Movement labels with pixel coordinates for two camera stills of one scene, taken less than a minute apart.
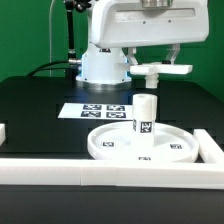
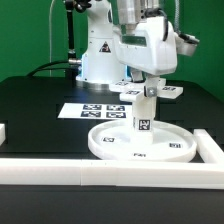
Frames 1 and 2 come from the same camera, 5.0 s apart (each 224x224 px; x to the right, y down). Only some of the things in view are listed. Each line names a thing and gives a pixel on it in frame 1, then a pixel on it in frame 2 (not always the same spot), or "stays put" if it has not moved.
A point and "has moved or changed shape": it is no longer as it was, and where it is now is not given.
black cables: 58,68 stays put
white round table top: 115,142 stays put
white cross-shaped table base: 152,70 has moved or changed shape
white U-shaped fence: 206,172 stays put
